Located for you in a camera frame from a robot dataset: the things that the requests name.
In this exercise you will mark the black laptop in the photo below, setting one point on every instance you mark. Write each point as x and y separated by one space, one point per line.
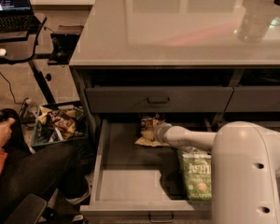
15 15

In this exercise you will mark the grey top left drawer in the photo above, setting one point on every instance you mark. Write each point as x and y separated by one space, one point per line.
157 99

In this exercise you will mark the seated person black trousers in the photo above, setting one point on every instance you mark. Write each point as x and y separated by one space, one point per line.
23 172

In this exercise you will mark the black laptop stand desk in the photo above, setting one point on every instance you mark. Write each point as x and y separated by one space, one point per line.
24 52

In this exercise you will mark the open grey middle drawer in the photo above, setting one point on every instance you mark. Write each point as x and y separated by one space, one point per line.
138 184

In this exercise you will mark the plastic water bottle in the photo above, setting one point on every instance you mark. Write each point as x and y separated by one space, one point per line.
32 107

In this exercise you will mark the green Kettle chip bag front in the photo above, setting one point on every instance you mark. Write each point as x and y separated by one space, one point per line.
195 166

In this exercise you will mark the grey top right drawer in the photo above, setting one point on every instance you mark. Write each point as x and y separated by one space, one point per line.
255 99

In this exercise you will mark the person's hand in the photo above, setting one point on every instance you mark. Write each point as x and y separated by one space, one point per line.
5 131

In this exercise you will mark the dark bin of snack bags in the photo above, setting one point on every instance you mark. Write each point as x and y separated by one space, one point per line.
59 123

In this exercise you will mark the brown chip bag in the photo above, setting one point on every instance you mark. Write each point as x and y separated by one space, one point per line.
147 128

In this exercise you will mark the black chair armrest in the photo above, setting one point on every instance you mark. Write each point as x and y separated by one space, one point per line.
29 211

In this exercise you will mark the black device on desk arm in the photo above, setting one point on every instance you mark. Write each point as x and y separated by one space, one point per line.
64 41

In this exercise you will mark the grey counter cabinet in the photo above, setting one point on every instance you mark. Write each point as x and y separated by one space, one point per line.
172 43

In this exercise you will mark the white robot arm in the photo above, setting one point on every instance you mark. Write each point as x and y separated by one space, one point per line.
245 160

